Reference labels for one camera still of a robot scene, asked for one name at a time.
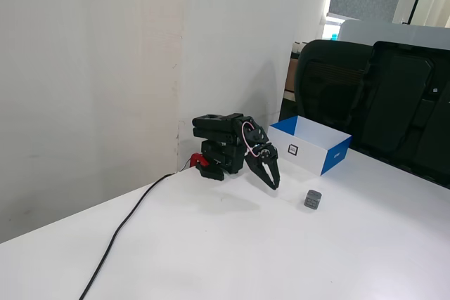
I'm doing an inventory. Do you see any light gray monitor back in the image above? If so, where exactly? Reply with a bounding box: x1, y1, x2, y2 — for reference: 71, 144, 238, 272
337, 19, 450, 51

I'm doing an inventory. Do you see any gray block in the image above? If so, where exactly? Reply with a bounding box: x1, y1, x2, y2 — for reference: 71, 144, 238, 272
302, 189, 324, 211

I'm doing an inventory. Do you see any white and red servo cable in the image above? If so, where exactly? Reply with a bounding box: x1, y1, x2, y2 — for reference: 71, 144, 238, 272
240, 121, 264, 157

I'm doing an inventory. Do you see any black power cable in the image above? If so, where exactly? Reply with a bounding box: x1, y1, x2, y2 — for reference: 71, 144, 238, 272
77, 171, 176, 300

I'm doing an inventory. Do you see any brown cardboard box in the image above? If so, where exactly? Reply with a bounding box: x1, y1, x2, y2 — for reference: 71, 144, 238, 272
283, 56, 300, 93

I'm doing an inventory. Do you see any black plastic chair back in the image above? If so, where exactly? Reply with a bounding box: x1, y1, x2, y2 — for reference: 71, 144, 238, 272
346, 40, 450, 189

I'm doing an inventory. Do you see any blue and white cardboard box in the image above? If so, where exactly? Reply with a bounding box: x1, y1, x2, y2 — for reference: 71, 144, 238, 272
268, 115, 353, 177

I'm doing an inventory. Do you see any black mesh office chair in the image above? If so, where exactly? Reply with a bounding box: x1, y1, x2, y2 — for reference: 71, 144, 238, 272
294, 39, 374, 146

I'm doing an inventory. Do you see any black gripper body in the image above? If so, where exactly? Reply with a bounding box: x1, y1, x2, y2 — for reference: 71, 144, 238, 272
245, 141, 280, 167

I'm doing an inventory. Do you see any red and black table clamp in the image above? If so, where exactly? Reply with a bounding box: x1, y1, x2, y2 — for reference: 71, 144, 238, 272
189, 152, 226, 182

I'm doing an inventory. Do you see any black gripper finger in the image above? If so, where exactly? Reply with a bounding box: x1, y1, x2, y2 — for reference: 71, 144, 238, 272
265, 158, 282, 189
245, 157, 277, 193

